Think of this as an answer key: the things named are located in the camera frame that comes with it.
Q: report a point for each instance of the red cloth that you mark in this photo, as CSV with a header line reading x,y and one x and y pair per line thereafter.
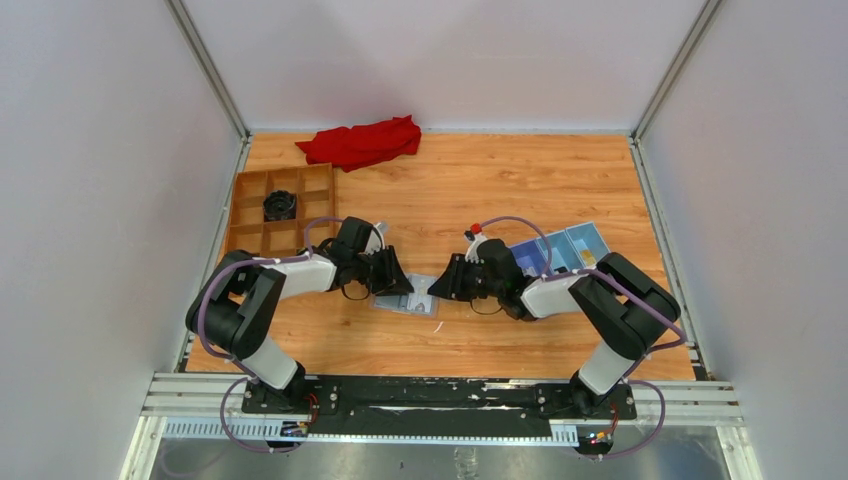
x,y
360,146

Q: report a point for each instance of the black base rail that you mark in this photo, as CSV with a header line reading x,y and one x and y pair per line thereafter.
x,y
438,407

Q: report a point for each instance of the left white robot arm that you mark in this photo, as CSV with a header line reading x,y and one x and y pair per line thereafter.
x,y
232,313

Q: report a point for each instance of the aluminium frame rail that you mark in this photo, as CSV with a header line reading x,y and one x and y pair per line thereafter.
x,y
183,406

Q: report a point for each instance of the white printed credit card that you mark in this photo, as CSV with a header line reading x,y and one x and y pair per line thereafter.
x,y
419,304

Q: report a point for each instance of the blue plastic box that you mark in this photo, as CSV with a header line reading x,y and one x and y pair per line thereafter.
x,y
576,247

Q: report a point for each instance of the brown compartment tray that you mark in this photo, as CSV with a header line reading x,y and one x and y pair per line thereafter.
x,y
314,186

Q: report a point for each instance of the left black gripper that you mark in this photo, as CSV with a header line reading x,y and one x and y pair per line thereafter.
x,y
397,282

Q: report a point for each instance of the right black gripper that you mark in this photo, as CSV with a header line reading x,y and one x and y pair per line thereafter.
x,y
451,284

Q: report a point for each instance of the black round part upper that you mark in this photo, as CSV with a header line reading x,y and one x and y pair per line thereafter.
x,y
279,205

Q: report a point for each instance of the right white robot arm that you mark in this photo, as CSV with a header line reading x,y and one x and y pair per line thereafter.
x,y
628,309

